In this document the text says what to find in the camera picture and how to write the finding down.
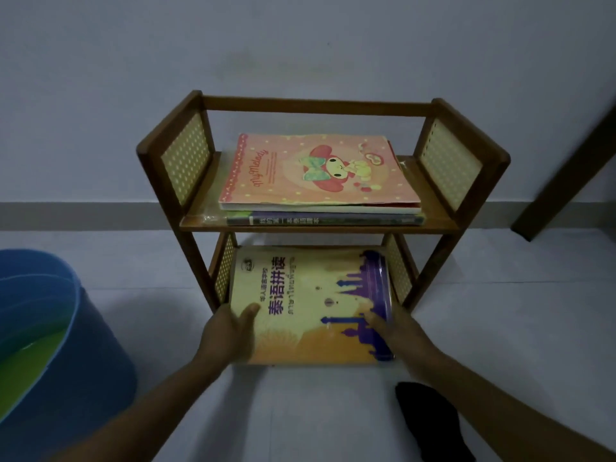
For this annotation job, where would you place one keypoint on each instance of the brown wooden door frame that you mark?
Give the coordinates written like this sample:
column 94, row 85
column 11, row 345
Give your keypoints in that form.
column 568, row 177

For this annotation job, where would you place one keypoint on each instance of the blue plastic bucket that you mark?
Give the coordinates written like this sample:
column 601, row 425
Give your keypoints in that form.
column 82, row 370

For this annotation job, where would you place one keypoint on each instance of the yellow and purple book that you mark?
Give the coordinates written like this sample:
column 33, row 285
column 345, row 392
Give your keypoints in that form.
column 308, row 303

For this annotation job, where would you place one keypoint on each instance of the person's right hand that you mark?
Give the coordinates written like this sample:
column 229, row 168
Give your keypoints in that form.
column 409, row 341

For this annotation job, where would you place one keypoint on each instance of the person's left hand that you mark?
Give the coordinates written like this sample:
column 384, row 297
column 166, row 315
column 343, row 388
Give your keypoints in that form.
column 224, row 339

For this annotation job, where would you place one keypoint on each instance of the person's left thumb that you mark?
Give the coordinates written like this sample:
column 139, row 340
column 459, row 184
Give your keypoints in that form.
column 246, row 313

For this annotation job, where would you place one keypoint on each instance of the pink cartoon book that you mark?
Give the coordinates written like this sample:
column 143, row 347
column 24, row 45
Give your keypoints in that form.
column 288, row 180

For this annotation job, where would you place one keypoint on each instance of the clear plastic sleeve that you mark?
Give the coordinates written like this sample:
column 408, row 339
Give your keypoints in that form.
column 204, row 219

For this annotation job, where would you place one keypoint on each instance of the person's left forearm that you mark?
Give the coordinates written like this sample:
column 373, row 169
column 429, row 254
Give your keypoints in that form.
column 144, row 418

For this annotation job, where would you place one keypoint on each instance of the white-edged book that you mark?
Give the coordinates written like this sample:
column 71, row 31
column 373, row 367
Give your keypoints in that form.
column 337, row 208

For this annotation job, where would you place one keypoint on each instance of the person's right forearm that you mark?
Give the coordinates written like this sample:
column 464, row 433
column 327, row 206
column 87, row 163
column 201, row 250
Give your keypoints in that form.
column 510, row 413

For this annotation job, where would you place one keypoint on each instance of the brown wooden two-tier shelf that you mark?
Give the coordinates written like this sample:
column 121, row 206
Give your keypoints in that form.
column 185, row 161

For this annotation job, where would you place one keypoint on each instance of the dark book with green spine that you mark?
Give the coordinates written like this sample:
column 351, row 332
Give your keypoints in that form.
column 327, row 219

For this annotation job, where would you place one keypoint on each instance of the green liquid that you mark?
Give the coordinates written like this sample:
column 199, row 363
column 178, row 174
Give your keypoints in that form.
column 24, row 368

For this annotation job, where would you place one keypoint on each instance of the thin red book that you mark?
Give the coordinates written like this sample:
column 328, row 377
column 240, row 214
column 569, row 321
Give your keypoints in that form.
column 406, row 180

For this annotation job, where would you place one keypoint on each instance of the person's right thumb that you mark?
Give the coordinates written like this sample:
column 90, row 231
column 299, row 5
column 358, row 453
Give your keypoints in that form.
column 378, row 323

